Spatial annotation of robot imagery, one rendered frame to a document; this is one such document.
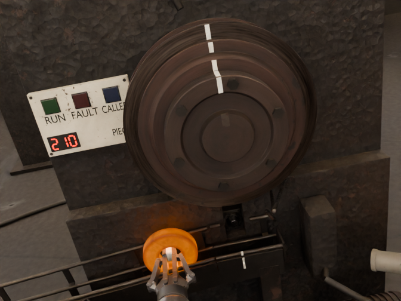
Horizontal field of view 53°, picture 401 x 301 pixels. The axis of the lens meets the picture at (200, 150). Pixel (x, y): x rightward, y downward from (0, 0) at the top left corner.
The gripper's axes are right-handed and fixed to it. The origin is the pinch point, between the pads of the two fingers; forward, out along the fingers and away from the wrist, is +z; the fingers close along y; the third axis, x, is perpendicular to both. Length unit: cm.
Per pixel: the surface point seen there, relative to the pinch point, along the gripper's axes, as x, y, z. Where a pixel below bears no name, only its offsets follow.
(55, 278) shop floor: -80, -78, 87
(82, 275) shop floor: -80, -62, 85
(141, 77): 51, 4, 0
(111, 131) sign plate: 33.8, -8.5, 12.1
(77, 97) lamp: 44.7, -14.4, 12.2
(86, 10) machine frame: 64, -6, 16
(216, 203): 13.8, 15.5, -2.2
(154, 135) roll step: 37.8, 4.2, -4.7
